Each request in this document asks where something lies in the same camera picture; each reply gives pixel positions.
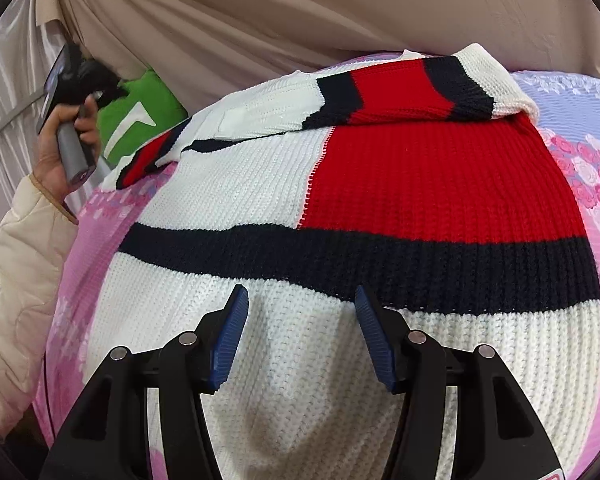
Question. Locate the silver grey curtain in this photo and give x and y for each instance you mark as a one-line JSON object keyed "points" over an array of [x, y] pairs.
{"points": [[10, 85]]}

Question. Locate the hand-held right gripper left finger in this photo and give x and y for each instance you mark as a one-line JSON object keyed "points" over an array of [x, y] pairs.
{"points": [[227, 340]]}

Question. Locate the white red navy knit sweater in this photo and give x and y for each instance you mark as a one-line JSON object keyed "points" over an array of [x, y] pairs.
{"points": [[280, 185]]}

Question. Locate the pink floral bedsheet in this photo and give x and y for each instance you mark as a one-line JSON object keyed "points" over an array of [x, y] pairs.
{"points": [[597, 260]]}

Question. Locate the person's left forearm cream sleeve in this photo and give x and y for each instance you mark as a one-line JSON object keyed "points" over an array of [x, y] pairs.
{"points": [[20, 285]]}

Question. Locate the beige cloth backdrop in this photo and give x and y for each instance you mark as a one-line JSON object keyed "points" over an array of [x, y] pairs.
{"points": [[280, 10]]}

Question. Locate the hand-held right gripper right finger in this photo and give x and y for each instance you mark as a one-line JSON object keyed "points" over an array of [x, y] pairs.
{"points": [[375, 340]]}

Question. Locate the person's left hand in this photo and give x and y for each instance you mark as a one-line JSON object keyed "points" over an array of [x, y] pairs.
{"points": [[50, 160]]}

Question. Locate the green pillow with white mark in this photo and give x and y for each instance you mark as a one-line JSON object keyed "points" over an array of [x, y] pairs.
{"points": [[155, 95]]}

